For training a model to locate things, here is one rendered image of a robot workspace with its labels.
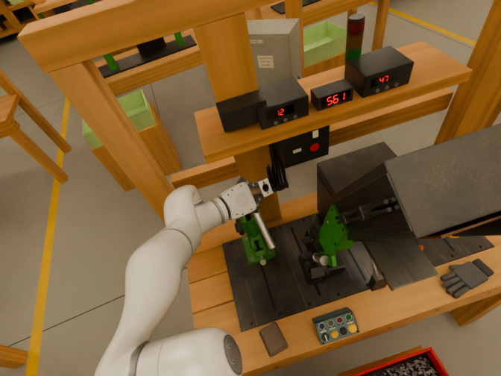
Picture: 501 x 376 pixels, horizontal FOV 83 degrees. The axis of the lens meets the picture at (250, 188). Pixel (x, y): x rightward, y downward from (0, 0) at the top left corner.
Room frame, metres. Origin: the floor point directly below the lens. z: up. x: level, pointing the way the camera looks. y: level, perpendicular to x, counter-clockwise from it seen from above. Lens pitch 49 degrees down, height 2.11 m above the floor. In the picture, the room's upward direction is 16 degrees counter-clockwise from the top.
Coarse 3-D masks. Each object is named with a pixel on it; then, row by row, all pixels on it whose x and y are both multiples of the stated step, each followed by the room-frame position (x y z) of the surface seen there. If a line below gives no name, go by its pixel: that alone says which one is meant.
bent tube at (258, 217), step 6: (264, 180) 0.63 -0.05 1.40; (264, 186) 0.63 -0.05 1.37; (270, 186) 0.61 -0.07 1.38; (252, 192) 0.64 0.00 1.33; (258, 192) 0.62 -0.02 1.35; (264, 192) 0.59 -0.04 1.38; (270, 192) 0.59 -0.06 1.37; (258, 216) 0.61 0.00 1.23; (258, 222) 0.59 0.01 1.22; (264, 222) 0.59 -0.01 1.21; (264, 228) 0.57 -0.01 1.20; (264, 234) 0.55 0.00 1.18; (270, 234) 0.55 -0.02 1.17; (270, 240) 0.53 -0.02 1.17; (270, 246) 0.52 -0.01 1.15
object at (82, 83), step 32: (224, 32) 0.80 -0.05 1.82; (480, 32) 0.92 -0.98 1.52; (224, 64) 0.80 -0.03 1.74; (480, 64) 0.87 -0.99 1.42; (96, 96) 0.78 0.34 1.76; (224, 96) 0.80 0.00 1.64; (480, 96) 0.84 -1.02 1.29; (96, 128) 0.78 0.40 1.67; (128, 128) 0.81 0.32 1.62; (448, 128) 0.88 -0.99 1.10; (128, 160) 0.78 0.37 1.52; (256, 160) 0.80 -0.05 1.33; (160, 192) 0.78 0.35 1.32
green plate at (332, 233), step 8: (336, 208) 0.52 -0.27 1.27; (328, 216) 0.53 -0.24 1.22; (328, 224) 0.52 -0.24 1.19; (336, 224) 0.48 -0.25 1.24; (320, 232) 0.54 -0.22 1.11; (328, 232) 0.50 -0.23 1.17; (336, 232) 0.46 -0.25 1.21; (344, 232) 0.43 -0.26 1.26; (320, 240) 0.52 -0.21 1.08; (328, 240) 0.48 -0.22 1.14; (336, 240) 0.45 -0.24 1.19; (344, 240) 0.44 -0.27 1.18; (352, 240) 0.44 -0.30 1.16; (328, 248) 0.46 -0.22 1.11; (336, 248) 0.43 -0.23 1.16; (344, 248) 0.44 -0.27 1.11
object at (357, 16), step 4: (352, 16) 0.87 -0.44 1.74; (356, 16) 0.86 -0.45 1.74; (360, 16) 0.85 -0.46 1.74; (364, 16) 0.84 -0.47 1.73; (348, 20) 0.86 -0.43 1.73; (352, 20) 0.85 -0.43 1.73; (356, 20) 0.84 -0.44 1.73; (360, 20) 0.83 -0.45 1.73; (364, 20) 0.84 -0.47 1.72; (348, 24) 0.86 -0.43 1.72; (352, 24) 0.84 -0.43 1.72; (356, 24) 0.84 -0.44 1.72; (360, 24) 0.83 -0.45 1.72; (364, 24) 0.84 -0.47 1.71; (348, 28) 0.86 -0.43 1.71; (352, 28) 0.84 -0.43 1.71; (356, 28) 0.83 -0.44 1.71; (360, 28) 0.83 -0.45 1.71; (348, 32) 0.85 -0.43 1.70; (352, 32) 0.84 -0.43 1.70; (356, 32) 0.83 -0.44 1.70; (360, 32) 0.83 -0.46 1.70
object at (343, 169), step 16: (384, 144) 0.77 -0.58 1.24; (336, 160) 0.76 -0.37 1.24; (352, 160) 0.74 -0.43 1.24; (368, 160) 0.71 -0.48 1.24; (384, 160) 0.69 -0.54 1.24; (320, 176) 0.74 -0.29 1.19; (336, 176) 0.68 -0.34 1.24; (352, 176) 0.66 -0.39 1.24; (320, 192) 0.74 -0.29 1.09; (320, 208) 0.73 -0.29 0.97
